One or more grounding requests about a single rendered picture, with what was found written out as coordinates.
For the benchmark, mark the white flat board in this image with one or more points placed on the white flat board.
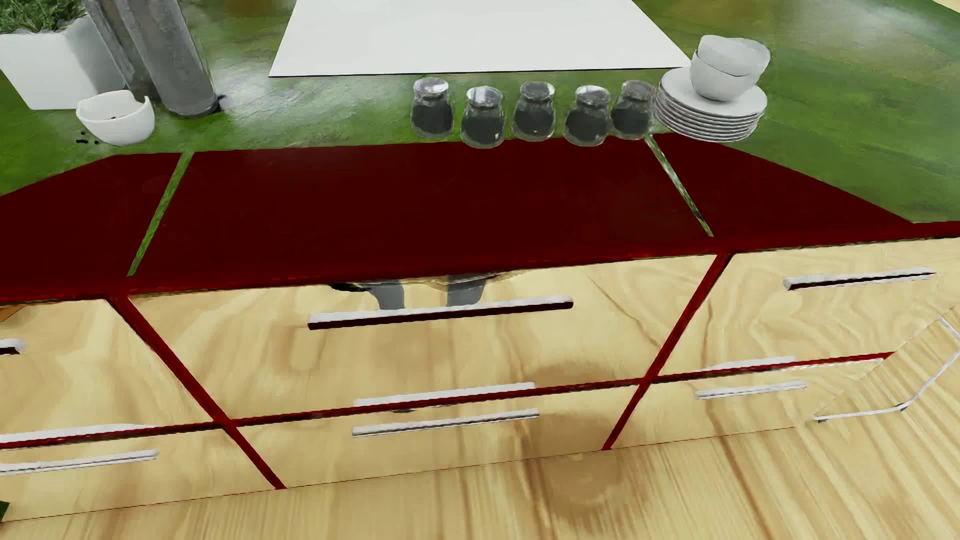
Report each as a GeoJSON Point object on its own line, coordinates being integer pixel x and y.
{"type": "Point", "coordinates": [472, 34]}

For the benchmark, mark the red and wood drawer cabinet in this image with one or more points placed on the red and wood drawer cabinet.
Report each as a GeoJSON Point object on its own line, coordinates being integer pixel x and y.
{"type": "Point", "coordinates": [450, 300]}

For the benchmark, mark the stacked white bowls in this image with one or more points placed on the stacked white bowls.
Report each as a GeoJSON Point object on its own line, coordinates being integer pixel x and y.
{"type": "Point", "coordinates": [726, 67]}

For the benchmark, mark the tall grey cylinder vase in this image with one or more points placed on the tall grey cylinder vase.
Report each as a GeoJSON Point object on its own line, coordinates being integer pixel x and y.
{"type": "Point", "coordinates": [161, 52]}

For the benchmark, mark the glass spice jar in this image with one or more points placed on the glass spice jar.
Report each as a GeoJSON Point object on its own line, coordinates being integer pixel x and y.
{"type": "Point", "coordinates": [587, 117]}
{"type": "Point", "coordinates": [535, 112]}
{"type": "Point", "coordinates": [432, 111]}
{"type": "Point", "coordinates": [632, 112]}
{"type": "Point", "coordinates": [483, 118]}

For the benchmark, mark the white ceramic bowl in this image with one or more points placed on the white ceramic bowl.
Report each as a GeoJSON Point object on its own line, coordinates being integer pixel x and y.
{"type": "Point", "coordinates": [114, 118]}

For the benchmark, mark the stack of white plates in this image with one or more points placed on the stack of white plates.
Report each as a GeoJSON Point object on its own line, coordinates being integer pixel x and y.
{"type": "Point", "coordinates": [709, 112]}

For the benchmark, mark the white square planter with grass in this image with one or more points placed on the white square planter with grass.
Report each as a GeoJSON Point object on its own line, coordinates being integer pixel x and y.
{"type": "Point", "coordinates": [52, 64]}

